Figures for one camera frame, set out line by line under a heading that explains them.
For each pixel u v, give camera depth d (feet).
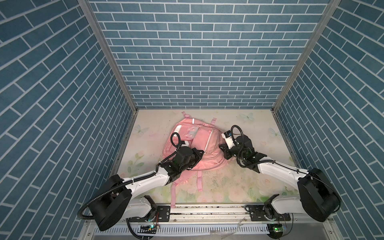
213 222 2.38
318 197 1.40
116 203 1.34
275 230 2.30
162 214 2.43
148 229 2.35
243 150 2.19
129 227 2.29
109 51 2.85
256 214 2.42
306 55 2.91
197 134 3.06
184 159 2.04
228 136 2.47
